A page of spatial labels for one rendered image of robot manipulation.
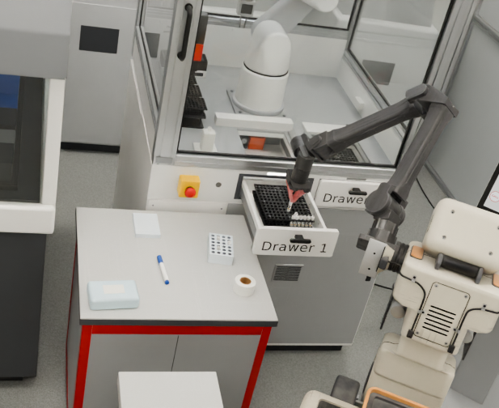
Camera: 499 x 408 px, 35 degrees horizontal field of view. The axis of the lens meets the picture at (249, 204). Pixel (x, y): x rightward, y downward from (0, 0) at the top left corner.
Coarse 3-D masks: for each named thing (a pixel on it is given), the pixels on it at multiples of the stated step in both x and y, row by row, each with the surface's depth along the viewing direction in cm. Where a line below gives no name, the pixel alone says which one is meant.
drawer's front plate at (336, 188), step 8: (320, 184) 298; (328, 184) 299; (336, 184) 300; (344, 184) 300; (352, 184) 301; (360, 184) 302; (368, 184) 303; (376, 184) 304; (320, 192) 300; (328, 192) 301; (336, 192) 302; (344, 192) 302; (368, 192) 305; (320, 200) 302; (336, 200) 304; (344, 200) 305; (352, 200) 305
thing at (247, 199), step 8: (248, 184) 296; (264, 184) 297; (272, 184) 298; (280, 184) 298; (240, 192) 294; (248, 192) 287; (248, 200) 284; (312, 200) 291; (248, 208) 282; (256, 208) 290; (312, 208) 289; (248, 216) 282; (256, 216) 275; (320, 216) 283; (256, 224) 272; (312, 224) 288; (320, 224) 280
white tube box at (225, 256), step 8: (208, 240) 277; (216, 240) 275; (224, 240) 277; (232, 240) 277; (208, 248) 274; (216, 248) 272; (224, 248) 273; (232, 248) 273; (208, 256) 270; (216, 256) 269; (224, 256) 269; (232, 256) 270; (224, 264) 271
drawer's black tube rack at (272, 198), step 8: (256, 184) 292; (256, 192) 288; (264, 192) 288; (272, 192) 289; (280, 192) 291; (256, 200) 289; (264, 200) 284; (272, 200) 291; (280, 200) 287; (288, 200) 288; (304, 200) 289; (264, 208) 280; (272, 208) 281; (280, 208) 281; (296, 208) 283; (304, 208) 285; (264, 216) 280; (288, 216) 278; (264, 224) 276; (272, 224) 277; (280, 224) 278; (288, 224) 279; (304, 224) 281
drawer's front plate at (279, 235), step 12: (264, 228) 264; (276, 228) 265; (288, 228) 267; (300, 228) 268; (312, 228) 270; (324, 228) 271; (264, 240) 267; (276, 240) 268; (288, 240) 269; (312, 240) 271; (324, 240) 272; (336, 240) 273; (252, 252) 269; (264, 252) 270; (276, 252) 271; (288, 252) 272; (300, 252) 273; (312, 252) 274
